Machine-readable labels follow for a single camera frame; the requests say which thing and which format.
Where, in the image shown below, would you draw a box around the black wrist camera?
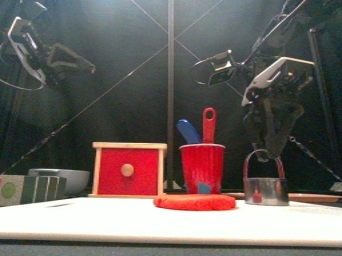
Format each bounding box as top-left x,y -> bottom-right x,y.
206,49 -> 240,88
15,0 -> 50,22

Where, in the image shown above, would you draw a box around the grey bowl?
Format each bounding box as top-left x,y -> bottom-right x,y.
27,168 -> 91,196

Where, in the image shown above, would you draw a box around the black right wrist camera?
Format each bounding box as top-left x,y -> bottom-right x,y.
206,49 -> 240,88

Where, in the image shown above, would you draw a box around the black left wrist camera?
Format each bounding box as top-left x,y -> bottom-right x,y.
15,0 -> 50,22

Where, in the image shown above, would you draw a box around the black vertical frame pole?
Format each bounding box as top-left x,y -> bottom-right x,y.
165,0 -> 178,192

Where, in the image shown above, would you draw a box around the small metal cup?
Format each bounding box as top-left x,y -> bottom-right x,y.
242,148 -> 292,207

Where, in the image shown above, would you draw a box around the flat red play dough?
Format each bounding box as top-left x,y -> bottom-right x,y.
153,193 -> 238,212

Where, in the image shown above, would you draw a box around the blue plastic utensil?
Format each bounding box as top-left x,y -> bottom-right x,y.
175,119 -> 203,145

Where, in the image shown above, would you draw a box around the red plastic cup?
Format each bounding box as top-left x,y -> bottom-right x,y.
179,143 -> 227,195

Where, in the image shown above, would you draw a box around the black camera cable loop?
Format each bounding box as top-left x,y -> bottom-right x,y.
190,57 -> 219,86

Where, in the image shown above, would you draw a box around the red plastic utensil with hole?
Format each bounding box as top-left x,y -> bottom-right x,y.
202,107 -> 218,145

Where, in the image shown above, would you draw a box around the white cutting board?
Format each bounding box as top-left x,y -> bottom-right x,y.
0,196 -> 342,249

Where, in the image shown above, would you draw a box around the grey block green stripes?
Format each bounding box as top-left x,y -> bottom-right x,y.
0,174 -> 69,208

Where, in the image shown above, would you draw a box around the wooden box red drawer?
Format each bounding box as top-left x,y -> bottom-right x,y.
89,141 -> 169,199

